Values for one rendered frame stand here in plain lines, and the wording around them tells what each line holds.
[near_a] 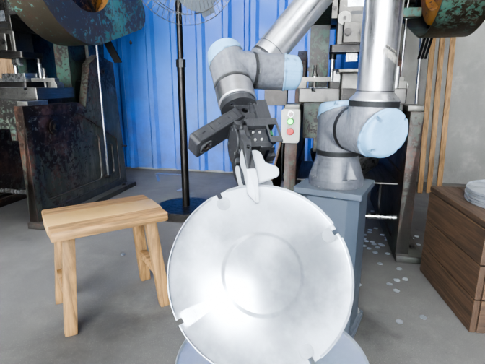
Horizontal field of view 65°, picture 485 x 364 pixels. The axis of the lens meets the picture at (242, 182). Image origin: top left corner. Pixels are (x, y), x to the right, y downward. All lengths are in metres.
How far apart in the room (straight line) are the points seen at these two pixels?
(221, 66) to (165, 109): 2.51
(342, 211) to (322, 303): 0.46
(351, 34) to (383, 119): 0.92
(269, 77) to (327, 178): 0.36
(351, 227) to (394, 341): 0.38
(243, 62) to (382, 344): 0.88
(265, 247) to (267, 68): 0.37
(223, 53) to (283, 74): 0.13
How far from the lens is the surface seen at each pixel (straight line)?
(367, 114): 0.92
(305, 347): 0.62
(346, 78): 1.71
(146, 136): 3.36
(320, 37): 2.07
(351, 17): 1.82
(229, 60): 0.77
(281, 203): 0.64
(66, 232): 1.17
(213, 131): 0.66
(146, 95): 3.32
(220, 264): 0.60
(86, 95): 2.53
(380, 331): 1.31
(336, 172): 1.04
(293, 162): 1.62
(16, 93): 2.36
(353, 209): 1.05
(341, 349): 0.68
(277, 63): 0.81
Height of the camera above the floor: 0.72
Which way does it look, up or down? 14 degrees down
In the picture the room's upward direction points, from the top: straight up
